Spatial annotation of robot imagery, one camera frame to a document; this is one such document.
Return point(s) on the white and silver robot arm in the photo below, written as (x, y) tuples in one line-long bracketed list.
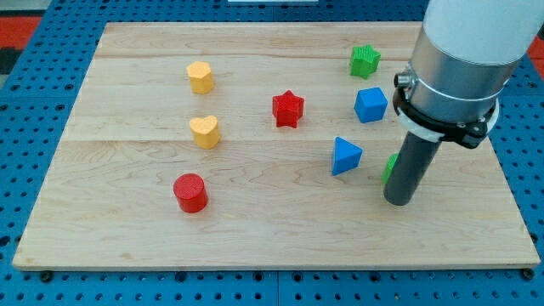
[(465, 53)]

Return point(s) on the red star block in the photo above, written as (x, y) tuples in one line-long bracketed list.
[(287, 109)]

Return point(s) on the yellow heart block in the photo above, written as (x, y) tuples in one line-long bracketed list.
[(205, 131)]

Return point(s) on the blue triangle block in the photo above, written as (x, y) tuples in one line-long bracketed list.
[(345, 156)]

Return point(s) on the light wooden board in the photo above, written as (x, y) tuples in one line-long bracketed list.
[(107, 201)]

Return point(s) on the red cylinder block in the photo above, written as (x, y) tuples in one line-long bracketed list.
[(190, 192)]

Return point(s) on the yellow pentagon block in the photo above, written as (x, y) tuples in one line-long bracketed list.
[(201, 77)]

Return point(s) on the blue cube block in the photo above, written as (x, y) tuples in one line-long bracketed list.
[(370, 105)]

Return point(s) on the green block behind tool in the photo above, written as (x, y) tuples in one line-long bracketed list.
[(389, 166)]

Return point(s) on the green star block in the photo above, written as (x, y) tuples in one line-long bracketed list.
[(364, 61)]

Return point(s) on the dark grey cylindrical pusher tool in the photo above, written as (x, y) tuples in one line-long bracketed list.
[(413, 160)]

